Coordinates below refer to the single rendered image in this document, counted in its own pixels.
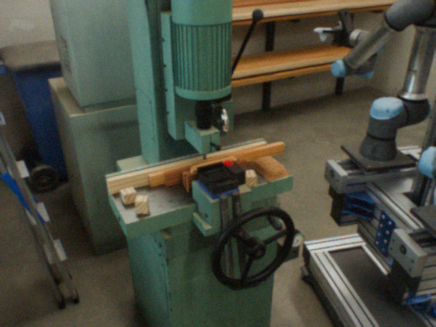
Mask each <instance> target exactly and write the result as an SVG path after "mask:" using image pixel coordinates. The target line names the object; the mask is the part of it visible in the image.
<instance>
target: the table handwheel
mask: <svg viewBox="0 0 436 327"><path fill-rule="evenodd" d="M269 215H271V216H273V217H277V218H279V219H281V220H282V221H283V223H284V224H285V227H286V229H285V230H282V231H281V232H278V233H277V234H275V235H273V236H271V237H268V238H267V239H264V241H261V240H260V239H259V238H258V237H256V236H253V237H252V236H251V235H250V234H249V233H248V232H247V231H246V230H245V229H244V227H243V234H242V236H241V235H240V234H238V233H237V231H238V230H239V229H240V228H241V227H242V226H243V225H244V224H246V223H248V222H250V221H251V220H253V219H256V218H258V217H265V216H269ZM284 235H286V238H285V243H284V244H283V246H282V248H281V250H280V253H279V254H278V255H277V257H276V258H275V259H274V261H272V262H271V263H270V265H269V266H267V267H266V268H265V269H264V270H262V271H261V272H258V273H256V274H254V275H252V276H250V277H248V278H247V275H248V273H249V271H250V268H251V266H252V262H253V260H258V259H261V258H262V257H264V255H265V253H266V250H267V247H266V245H268V244H269V243H272V242H273V241H276V239H278V238H280V237H282V236H284ZM232 236H233V237H234V238H236V239H238V241H240V242H242V244H243V250H244V251H245V254H246V255H247V256H249V257H248V259H247V262H246V265H245V268H244V271H243V274H242V276H241V279H233V278H229V277H228V276H227V275H226V274H225V273H224V272H223V271H222V269H221V255H222V253H223V249H224V248H225V246H226V244H227V243H228V241H229V239H230V238H231V237H232ZM294 238H295V226H294V223H293V220H292V218H291V217H290V215H289V214H288V213H287V212H286V211H285V210H283V209H281V208H277V207H274V206H263V207H259V208H254V209H252V210H249V211H247V212H245V213H242V214H241V215H240V216H239V217H238V218H237V219H234V220H233V221H232V222H231V223H230V224H229V225H228V226H227V227H226V229H225V230H223V232H222V233H221V235H220V236H219V238H218V239H217V242H216V244H215V246H214V249H213V254H212V257H211V267H212V270H213V273H214V275H215V277H216V279H217V280H218V281H219V282H220V283H221V284H223V285H226V286H228V287H234V288H242V287H249V286H252V285H255V284H257V283H259V282H262V281H264V280H265V279H267V278H268V277H269V276H270V275H271V274H273V273H274V272H275V271H276V270H277V269H278V268H279V267H280V266H281V265H282V263H283V262H284V261H285V260H286V258H287V257H288V255H289V253H290V251H291V248H292V246H293V242H294Z"/></svg>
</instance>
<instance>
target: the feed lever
mask: <svg viewBox="0 0 436 327"><path fill-rule="evenodd" d="M263 17H264V13H263V11H262V10H261V9H255V10H254V11H253V13H252V18H253V20H252V24H251V26H250V28H249V30H248V31H247V35H246V36H245V39H244V40H243V43H242V46H241V48H240V50H239V52H238V55H237V58H236V59H235V60H234V63H233V65H232V75H233V73H234V71H235V69H236V67H237V65H238V63H239V61H240V59H241V55H242V54H243V51H244V50H245V47H246V45H247V42H248V41H249V40H250V37H251V35H252V32H253V30H254V27H255V26H256V24H257V22H258V21H261V20H262V19H263ZM231 78H232V77H231ZM230 99H231V92H230V94H229V95H227V96H226V97H221V98H218V99H213V100H214V101H215V102H216V103H222V102H226V101H229V100H230Z"/></svg>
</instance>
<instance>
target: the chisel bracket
mask: <svg viewBox="0 0 436 327"><path fill-rule="evenodd" d="M184 128H185V138H186V139H187V140H188V141H189V142H190V144H192V146H194V148H196V149H197V150H198V151H199V152H200V153H201V154H204V153H207V152H213V151H216V150H215V147H213V146H212V145H210V142H211V141H212V143H214V144H216V145H220V132H219V130H217V129H216V128H215V127H214V126H213V125H212V127H211V128H209V129H199V128H197V124H196V119H191V120H187V121H184Z"/></svg>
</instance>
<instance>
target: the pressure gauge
mask: <svg viewBox="0 0 436 327"><path fill-rule="evenodd" d="M297 240H298V241H297ZM303 241H304V234H303V233H302V232H301V231H300V230H295V238H294V242H293V246H292V247H298V246H300V245H301V244H302V243H303ZM296 242H297V243H296Z"/></svg>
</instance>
